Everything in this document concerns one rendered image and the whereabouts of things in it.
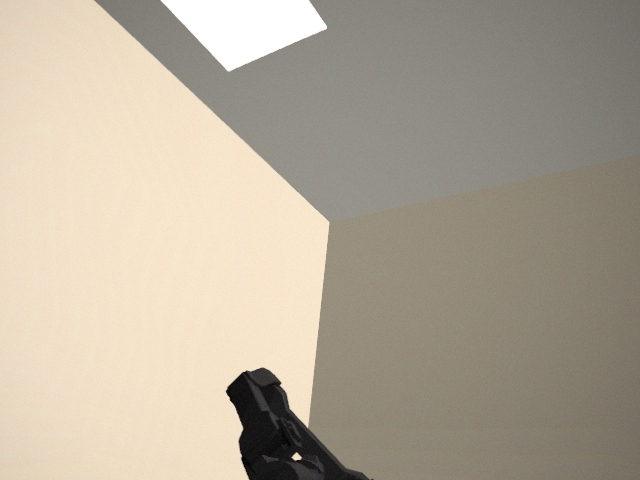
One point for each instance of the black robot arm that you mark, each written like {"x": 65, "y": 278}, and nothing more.
{"x": 272, "y": 434}

